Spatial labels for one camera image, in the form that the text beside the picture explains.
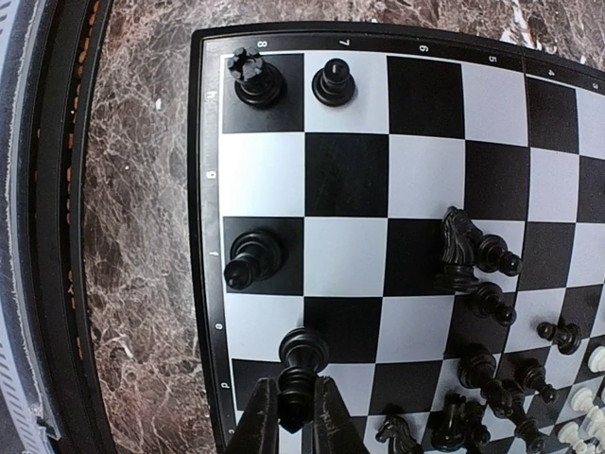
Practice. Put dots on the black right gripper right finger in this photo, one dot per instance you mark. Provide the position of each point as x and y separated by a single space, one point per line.
333 429

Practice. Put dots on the white pawn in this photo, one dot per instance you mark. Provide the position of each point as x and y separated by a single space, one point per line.
569 434
596 361
583 402

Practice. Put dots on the black bishop piece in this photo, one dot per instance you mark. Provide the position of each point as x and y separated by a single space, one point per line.
255 255

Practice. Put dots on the black queen piece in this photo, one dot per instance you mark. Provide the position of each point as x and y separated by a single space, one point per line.
304 353

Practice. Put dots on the black white chessboard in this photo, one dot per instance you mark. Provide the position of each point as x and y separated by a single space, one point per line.
407 192

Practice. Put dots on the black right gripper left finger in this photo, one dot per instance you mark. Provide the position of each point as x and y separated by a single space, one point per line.
258 428

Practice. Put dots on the black rook piece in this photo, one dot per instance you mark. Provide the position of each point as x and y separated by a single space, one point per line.
257 82

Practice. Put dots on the black knight piece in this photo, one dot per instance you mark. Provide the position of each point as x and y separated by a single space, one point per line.
459 237

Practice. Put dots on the black chess pieces pile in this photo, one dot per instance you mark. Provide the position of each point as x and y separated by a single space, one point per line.
423 333

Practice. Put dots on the black pawn piece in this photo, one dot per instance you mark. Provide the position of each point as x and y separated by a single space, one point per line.
333 85

